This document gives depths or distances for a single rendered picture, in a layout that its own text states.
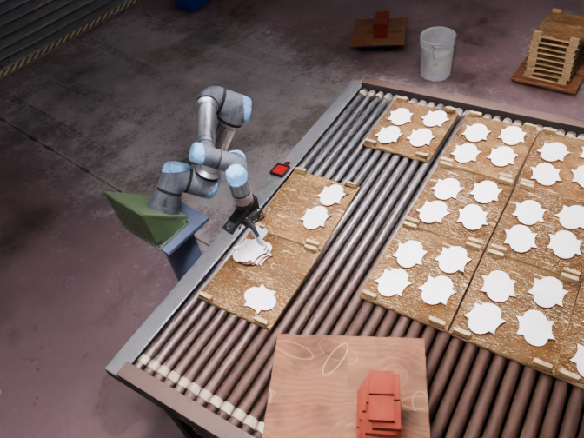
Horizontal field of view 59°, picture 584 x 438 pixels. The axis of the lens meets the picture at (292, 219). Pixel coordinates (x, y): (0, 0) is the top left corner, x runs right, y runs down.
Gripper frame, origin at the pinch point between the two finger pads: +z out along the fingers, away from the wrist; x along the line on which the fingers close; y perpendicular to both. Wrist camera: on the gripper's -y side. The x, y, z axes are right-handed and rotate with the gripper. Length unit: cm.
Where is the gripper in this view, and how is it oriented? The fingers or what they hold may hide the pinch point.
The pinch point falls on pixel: (249, 239)
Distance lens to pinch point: 213.6
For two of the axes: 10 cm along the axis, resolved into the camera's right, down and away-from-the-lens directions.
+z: 1.4, 7.0, 7.0
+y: 7.1, -5.6, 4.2
